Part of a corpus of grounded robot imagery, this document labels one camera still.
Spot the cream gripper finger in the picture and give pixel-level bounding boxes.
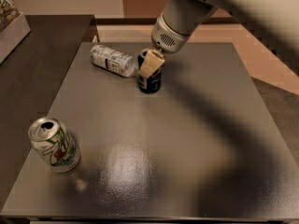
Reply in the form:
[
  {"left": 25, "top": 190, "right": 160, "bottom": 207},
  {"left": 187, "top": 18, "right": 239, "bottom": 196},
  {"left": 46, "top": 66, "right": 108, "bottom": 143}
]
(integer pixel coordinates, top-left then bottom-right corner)
[{"left": 138, "top": 49, "right": 165, "bottom": 77}]

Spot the dark blue pepsi can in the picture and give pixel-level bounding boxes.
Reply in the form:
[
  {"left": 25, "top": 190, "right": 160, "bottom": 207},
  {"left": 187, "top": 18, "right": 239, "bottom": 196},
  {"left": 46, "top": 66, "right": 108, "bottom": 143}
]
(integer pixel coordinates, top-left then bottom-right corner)
[{"left": 137, "top": 49, "right": 162, "bottom": 93}]

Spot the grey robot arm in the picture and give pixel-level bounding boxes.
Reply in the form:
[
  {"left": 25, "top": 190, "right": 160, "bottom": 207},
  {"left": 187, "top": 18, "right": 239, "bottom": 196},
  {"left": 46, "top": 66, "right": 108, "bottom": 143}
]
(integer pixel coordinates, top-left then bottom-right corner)
[{"left": 151, "top": 0, "right": 299, "bottom": 73}]

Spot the clear plastic water bottle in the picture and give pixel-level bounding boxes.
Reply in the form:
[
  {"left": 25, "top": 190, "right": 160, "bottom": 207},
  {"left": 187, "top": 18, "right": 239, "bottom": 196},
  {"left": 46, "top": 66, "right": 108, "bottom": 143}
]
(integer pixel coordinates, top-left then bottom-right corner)
[{"left": 90, "top": 45, "right": 135, "bottom": 77}]

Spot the white green 7up can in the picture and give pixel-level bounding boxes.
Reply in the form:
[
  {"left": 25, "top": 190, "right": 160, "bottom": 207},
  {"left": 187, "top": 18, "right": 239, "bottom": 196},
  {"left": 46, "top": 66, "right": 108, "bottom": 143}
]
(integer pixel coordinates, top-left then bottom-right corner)
[{"left": 28, "top": 117, "right": 80, "bottom": 173}]

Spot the dark brown side table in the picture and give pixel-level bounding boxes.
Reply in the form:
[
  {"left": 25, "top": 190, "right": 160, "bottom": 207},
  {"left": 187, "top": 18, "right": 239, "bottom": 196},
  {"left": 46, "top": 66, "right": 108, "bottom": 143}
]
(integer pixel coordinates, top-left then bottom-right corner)
[{"left": 0, "top": 15, "right": 97, "bottom": 208}]

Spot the white box with snacks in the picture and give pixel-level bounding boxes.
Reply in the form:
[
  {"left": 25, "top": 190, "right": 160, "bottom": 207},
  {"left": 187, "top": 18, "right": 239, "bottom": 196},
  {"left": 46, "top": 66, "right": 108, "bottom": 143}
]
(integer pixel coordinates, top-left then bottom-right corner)
[{"left": 0, "top": 0, "right": 31, "bottom": 63}]

